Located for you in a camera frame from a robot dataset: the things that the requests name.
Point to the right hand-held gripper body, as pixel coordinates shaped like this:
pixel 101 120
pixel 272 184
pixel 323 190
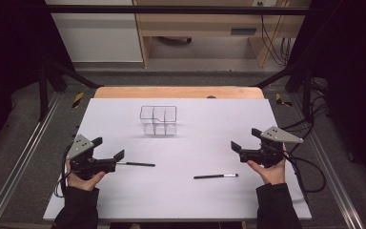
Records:
pixel 268 154

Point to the black metal stand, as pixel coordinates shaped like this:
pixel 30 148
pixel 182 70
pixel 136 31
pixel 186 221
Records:
pixel 43 95
pixel 307 95

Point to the light wooden desk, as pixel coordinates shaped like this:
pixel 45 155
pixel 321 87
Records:
pixel 203 25

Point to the black pen with white label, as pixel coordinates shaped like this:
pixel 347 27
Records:
pixel 213 176

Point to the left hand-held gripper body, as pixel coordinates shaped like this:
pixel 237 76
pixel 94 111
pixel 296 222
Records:
pixel 82 163

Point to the aluminium floor rail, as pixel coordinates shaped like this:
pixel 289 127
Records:
pixel 342 203
pixel 19 165

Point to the wooden table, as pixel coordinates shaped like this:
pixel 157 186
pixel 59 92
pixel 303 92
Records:
pixel 171 93

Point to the plain black pen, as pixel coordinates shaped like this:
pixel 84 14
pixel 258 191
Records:
pixel 139 164

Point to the person's right hand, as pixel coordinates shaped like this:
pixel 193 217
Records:
pixel 271 175

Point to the black horizontal frame bar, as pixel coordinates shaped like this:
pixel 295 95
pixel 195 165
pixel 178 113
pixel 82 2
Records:
pixel 171 10

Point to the white table board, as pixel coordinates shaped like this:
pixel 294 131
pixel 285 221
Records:
pixel 187 152

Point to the yellow black floor tape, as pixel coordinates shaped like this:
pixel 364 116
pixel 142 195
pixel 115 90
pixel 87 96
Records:
pixel 278 98
pixel 77 100

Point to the black curtain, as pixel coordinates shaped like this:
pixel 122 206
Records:
pixel 355 63
pixel 6 47

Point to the white cabinet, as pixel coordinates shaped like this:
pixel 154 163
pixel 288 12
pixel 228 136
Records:
pixel 98 38

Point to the clear plastic pen organizer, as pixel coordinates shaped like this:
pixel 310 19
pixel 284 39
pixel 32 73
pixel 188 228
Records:
pixel 158 129

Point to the person's left hand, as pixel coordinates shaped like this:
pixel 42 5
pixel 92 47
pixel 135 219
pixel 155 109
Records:
pixel 82 184

